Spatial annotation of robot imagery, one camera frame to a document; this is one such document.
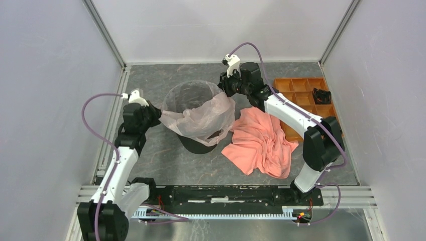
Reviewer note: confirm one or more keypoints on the black plastic trash bin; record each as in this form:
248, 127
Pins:
196, 146

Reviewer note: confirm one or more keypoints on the orange compartment tray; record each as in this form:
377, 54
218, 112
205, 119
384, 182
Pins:
301, 92

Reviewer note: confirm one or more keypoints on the right aluminium corner post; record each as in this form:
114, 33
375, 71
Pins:
339, 30

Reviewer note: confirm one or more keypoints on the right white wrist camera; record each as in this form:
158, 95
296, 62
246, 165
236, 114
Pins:
232, 62

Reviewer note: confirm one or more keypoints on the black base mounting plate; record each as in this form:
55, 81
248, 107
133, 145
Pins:
234, 199

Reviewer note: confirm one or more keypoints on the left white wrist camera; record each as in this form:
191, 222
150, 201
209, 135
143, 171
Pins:
135, 96

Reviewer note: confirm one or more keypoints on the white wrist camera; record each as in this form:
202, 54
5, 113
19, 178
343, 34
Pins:
135, 96
232, 62

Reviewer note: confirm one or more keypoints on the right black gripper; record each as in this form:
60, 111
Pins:
224, 83

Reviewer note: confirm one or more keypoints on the aluminium corner post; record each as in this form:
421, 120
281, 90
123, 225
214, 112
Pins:
339, 30
104, 32

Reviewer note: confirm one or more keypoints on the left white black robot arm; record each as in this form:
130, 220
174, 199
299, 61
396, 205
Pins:
106, 216

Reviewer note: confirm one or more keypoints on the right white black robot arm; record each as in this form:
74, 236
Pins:
322, 137

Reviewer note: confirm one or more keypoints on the pink plastic trash bag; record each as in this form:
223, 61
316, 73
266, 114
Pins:
198, 110

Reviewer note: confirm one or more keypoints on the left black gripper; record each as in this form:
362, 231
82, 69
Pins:
155, 112

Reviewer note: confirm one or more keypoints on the salmon pink cloth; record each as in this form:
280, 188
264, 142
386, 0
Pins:
259, 142

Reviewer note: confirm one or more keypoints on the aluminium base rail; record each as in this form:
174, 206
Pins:
345, 197

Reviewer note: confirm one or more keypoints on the left aluminium corner post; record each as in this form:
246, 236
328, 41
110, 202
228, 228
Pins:
104, 32

